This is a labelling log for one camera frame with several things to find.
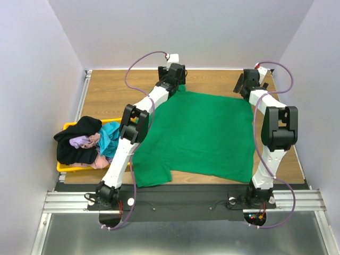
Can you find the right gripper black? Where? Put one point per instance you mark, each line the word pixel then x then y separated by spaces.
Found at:
pixel 239 83

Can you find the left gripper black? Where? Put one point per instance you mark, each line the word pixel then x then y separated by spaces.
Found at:
pixel 163 71

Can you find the green t shirt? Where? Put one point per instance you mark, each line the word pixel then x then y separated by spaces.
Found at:
pixel 197 133

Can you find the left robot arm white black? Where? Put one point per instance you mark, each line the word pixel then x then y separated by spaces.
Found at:
pixel 134 129

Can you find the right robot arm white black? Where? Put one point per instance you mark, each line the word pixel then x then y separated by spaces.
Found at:
pixel 279 132

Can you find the teal t shirt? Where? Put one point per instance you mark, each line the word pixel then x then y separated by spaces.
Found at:
pixel 109 138

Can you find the pink t shirt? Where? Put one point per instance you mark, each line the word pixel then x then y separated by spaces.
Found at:
pixel 101 161

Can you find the lilac t shirt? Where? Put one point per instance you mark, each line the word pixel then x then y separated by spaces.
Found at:
pixel 80 141

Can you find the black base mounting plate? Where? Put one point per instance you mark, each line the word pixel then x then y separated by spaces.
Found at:
pixel 145 214

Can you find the black t shirt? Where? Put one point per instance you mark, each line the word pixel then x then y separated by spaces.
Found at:
pixel 68 155

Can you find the yellow plastic tray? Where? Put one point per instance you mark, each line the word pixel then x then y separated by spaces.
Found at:
pixel 77 166

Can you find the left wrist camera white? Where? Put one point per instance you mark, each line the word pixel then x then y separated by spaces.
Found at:
pixel 172 58

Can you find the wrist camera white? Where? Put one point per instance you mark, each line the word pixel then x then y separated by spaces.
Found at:
pixel 172 58
pixel 262 72

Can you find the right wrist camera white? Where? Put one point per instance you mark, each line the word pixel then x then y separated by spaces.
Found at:
pixel 262 72

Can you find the left side aluminium rail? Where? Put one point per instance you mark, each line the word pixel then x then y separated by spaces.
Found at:
pixel 88 74

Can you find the aluminium frame rail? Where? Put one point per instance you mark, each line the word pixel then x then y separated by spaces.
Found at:
pixel 71 198

